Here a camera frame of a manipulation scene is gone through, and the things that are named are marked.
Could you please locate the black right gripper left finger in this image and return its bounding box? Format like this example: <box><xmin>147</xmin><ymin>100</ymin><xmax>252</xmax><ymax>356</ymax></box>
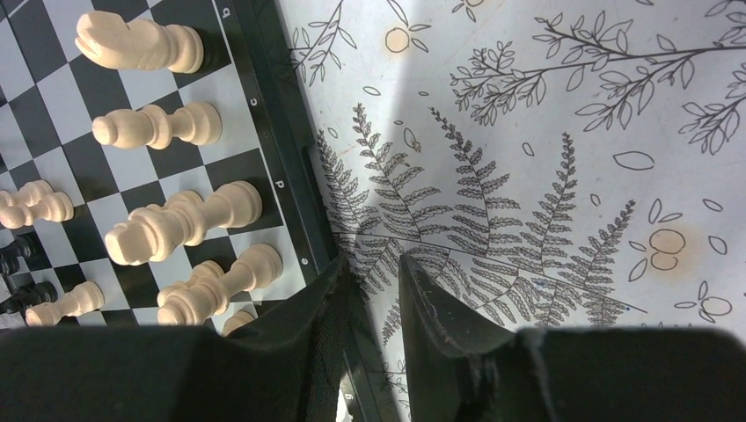
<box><xmin>1</xmin><ymin>256</ymin><xmax>350</xmax><ymax>421</ymax></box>

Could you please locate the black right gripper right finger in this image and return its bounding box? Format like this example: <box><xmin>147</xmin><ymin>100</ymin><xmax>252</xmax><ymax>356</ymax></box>
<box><xmin>399</xmin><ymin>254</ymin><xmax>745</xmax><ymax>421</ymax></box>

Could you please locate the cream chess piece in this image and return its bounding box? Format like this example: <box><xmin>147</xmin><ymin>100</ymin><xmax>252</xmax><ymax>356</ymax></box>
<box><xmin>91</xmin><ymin>102</ymin><xmax>223</xmax><ymax>150</ymax></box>
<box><xmin>75</xmin><ymin>11</ymin><xmax>204</xmax><ymax>74</ymax></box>

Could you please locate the floral table mat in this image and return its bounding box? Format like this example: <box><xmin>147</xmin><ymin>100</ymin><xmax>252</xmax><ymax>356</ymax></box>
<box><xmin>279</xmin><ymin>1</ymin><xmax>745</xmax><ymax>421</ymax></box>

